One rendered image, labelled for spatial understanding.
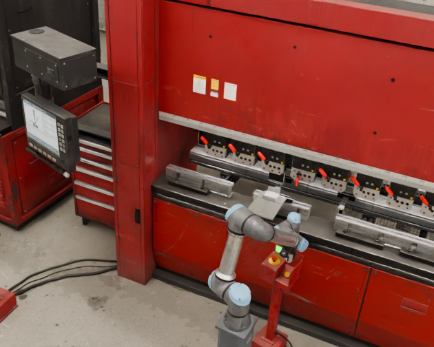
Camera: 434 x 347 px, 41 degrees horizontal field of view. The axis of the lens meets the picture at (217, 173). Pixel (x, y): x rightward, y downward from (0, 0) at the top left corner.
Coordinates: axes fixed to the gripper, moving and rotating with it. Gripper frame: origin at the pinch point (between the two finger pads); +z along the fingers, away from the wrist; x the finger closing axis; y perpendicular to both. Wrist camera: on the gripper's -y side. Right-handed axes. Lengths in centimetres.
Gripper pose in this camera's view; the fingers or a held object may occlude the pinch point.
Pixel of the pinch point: (287, 261)
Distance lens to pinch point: 355.7
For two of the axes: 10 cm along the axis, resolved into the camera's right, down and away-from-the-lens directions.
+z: 0.0, 8.1, 5.9
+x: -8.3, -3.4, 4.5
